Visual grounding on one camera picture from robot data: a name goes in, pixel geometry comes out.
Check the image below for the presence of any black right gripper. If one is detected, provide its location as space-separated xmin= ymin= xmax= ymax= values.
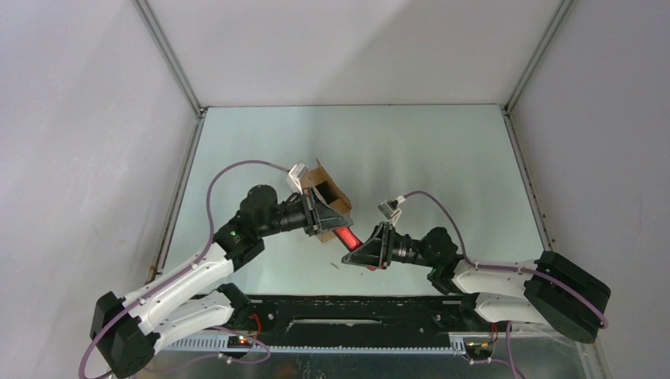
xmin=342 ymin=221 xmax=437 ymax=270

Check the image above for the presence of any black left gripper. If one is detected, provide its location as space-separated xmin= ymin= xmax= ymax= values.
xmin=258 ymin=187 xmax=352 ymax=238

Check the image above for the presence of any red black utility knife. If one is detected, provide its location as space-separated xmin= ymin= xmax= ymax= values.
xmin=333 ymin=227 xmax=376 ymax=271

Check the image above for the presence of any brown cardboard express box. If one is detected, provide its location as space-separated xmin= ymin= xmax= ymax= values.
xmin=299 ymin=159 xmax=353 ymax=243

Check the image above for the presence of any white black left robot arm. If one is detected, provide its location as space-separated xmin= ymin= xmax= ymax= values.
xmin=87 ymin=185 xmax=353 ymax=378

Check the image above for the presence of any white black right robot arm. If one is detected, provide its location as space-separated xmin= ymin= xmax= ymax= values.
xmin=335 ymin=222 xmax=612 ymax=344

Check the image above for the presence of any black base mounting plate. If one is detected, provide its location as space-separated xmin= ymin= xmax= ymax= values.
xmin=215 ymin=283 xmax=503 ymax=347

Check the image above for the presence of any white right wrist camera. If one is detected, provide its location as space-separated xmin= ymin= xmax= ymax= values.
xmin=378 ymin=196 xmax=406 ymax=227

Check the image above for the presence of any grey cable duct rail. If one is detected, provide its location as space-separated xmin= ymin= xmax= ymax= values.
xmin=164 ymin=334 xmax=465 ymax=355

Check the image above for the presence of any aluminium frame post left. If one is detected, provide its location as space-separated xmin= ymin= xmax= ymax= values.
xmin=131 ymin=0 xmax=205 ymax=118

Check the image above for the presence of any aluminium frame post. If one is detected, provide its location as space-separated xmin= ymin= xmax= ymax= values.
xmin=503 ymin=0 xmax=577 ymax=114
xmin=131 ymin=0 xmax=205 ymax=118

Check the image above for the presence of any aluminium frame post right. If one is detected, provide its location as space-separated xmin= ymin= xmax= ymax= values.
xmin=503 ymin=0 xmax=577 ymax=114

